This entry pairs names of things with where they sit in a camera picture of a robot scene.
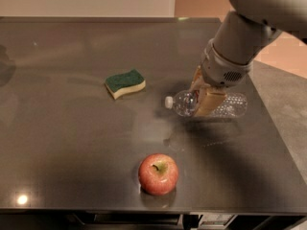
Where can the clear plastic water bottle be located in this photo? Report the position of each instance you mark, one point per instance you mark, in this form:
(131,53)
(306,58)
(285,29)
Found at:
(184,104)

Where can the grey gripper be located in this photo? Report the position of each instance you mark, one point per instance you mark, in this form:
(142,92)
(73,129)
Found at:
(218,70)

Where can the red apple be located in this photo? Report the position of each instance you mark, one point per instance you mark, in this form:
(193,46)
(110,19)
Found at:
(158,174)

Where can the green and yellow sponge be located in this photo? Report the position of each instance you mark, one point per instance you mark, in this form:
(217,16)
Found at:
(126,83)

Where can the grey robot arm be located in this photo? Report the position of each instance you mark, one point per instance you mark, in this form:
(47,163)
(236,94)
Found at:
(249,27)

